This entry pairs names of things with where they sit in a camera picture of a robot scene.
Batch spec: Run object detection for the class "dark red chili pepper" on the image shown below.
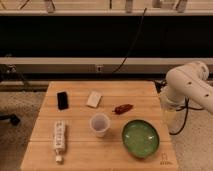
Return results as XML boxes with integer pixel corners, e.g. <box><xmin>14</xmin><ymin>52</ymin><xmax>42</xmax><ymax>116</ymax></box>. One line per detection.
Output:
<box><xmin>114</xmin><ymin>104</ymin><xmax>133</xmax><ymax>115</ymax></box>

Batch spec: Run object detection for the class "black hanging cable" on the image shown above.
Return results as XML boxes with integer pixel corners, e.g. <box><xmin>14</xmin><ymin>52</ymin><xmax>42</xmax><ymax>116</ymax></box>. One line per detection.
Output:
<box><xmin>111</xmin><ymin>7</ymin><xmax>148</xmax><ymax>74</ymax></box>

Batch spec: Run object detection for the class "black chair base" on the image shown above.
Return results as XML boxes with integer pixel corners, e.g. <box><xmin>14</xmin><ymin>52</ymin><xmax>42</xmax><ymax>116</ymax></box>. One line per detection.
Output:
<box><xmin>0</xmin><ymin>114</ymin><xmax>20</xmax><ymax>126</ymax></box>

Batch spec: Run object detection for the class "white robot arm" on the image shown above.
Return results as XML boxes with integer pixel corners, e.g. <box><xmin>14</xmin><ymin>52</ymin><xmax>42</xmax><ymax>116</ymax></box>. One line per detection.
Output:
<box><xmin>159</xmin><ymin>61</ymin><xmax>213</xmax><ymax>124</ymax></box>

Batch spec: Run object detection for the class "black smartphone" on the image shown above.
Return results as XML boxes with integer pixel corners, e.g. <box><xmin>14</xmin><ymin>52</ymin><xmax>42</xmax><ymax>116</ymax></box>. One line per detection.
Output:
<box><xmin>57</xmin><ymin>92</ymin><xmax>68</xmax><ymax>110</ymax></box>

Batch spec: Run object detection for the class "green glass bowl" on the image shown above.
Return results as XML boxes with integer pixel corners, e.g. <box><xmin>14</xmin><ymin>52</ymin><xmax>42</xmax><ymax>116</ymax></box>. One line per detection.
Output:
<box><xmin>122</xmin><ymin>119</ymin><xmax>160</xmax><ymax>159</ymax></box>

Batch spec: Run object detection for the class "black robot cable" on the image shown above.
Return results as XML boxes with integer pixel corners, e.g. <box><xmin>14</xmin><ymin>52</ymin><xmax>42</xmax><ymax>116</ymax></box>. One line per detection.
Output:
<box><xmin>154</xmin><ymin>79</ymin><xmax>205</xmax><ymax>136</ymax></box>

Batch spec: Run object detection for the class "white ceramic cup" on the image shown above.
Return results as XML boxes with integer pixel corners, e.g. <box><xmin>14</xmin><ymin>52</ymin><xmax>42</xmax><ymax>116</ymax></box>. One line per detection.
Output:
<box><xmin>89</xmin><ymin>113</ymin><xmax>110</xmax><ymax>138</ymax></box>

